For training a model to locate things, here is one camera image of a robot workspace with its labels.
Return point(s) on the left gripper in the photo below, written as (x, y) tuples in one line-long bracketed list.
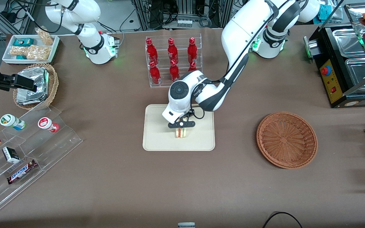
[(187, 115)]

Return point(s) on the triangular sandwich half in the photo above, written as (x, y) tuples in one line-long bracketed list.
[(181, 133)]

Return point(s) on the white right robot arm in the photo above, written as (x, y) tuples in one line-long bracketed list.
[(90, 41)]

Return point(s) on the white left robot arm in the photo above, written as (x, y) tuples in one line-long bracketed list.
[(242, 25)]

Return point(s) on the beige plastic tray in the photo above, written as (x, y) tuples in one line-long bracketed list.
[(160, 136)]

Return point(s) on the white rectangular snack tray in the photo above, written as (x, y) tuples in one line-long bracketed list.
[(9, 58)]

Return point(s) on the deep brown wicker basket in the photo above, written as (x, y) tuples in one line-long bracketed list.
[(53, 85)]

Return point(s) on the round shallow brown wicker basket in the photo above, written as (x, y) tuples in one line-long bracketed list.
[(287, 141)]

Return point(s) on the bagged rice cracker snack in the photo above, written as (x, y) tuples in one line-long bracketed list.
[(45, 36), (38, 52), (18, 51)]

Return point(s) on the green lid yogurt cup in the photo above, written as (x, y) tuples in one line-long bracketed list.
[(10, 122)]

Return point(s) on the teal snack packet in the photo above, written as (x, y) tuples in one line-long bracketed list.
[(23, 42)]

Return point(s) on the clear acrylic bottle rack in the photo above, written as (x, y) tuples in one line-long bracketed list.
[(163, 79)]

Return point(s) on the red lid yogurt cup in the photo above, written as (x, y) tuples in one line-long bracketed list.
[(47, 124)]

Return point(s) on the red cola bottle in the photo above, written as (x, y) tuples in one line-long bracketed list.
[(154, 74), (151, 52), (192, 50), (172, 52), (192, 67), (174, 72)]

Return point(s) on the clear acrylic stepped display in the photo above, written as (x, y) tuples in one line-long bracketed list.
[(59, 139)]

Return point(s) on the small black white box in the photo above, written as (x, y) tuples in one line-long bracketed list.
[(10, 155)]

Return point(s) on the Snickers chocolate bar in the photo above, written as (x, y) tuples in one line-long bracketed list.
[(21, 172)]

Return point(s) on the small grey device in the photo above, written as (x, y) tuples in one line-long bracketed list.
[(186, 225)]

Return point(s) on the white terminal block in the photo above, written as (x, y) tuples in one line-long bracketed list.
[(184, 22)]

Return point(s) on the black food warmer display case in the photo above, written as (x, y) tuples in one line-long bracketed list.
[(331, 82)]

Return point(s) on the teal plastic bag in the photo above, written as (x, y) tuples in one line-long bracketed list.
[(328, 12)]

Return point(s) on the aluminium frame rack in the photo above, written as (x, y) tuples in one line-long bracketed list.
[(8, 19), (169, 9)]

